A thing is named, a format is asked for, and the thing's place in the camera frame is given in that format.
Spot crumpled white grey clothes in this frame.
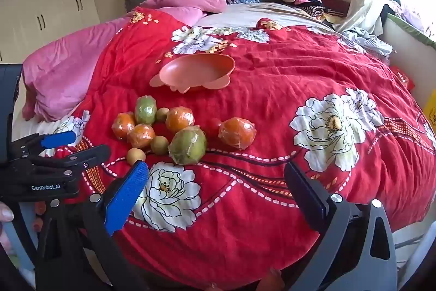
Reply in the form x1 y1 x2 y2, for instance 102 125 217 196
341 27 394 56

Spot red packet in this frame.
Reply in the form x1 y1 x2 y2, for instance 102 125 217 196
390 65 416 90

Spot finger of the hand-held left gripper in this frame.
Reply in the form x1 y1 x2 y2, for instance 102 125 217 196
16 144 112 178
11 130 78 159

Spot pink plastic plate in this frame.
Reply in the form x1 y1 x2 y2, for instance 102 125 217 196
149 53 236 94

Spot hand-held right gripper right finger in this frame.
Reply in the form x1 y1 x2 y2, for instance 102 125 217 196
284 161 398 291

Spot pink plush blanket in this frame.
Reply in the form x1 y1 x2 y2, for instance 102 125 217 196
22 0 229 123

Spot small yellow-green fruit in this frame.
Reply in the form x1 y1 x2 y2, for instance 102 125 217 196
127 148 146 166

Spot red floral blanket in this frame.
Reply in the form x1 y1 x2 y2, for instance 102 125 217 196
51 6 436 290

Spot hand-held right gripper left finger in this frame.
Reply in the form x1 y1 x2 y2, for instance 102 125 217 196
36 160 150 291

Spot person's left hand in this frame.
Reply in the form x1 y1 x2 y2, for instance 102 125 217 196
0 202 15 256

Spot yellow bag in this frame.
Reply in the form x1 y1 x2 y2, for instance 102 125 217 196
422 97 436 133

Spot white wardrobe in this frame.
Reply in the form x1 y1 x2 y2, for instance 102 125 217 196
0 0 101 63

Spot clothes heap on window seat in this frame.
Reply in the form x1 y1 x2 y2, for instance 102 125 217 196
381 0 436 39

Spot window seat with green edge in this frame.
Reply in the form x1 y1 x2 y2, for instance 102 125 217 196
381 11 436 107

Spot plastic-wrapped green citrus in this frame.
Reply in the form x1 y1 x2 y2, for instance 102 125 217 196
168 125 207 165
134 96 158 125

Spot plastic-wrapped orange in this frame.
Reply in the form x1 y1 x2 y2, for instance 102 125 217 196
165 106 195 133
112 111 137 142
128 123 156 149
218 117 257 150

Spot beige bed sheet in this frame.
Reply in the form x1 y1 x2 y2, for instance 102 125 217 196
198 2 341 36

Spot red cherry tomato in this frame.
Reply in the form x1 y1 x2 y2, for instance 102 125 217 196
208 118 223 138

